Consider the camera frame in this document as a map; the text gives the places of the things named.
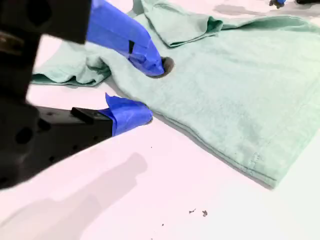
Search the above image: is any pale green T-shirt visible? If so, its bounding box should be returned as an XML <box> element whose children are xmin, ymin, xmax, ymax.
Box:
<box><xmin>30</xmin><ymin>0</ymin><xmax>320</xmax><ymax>190</ymax></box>

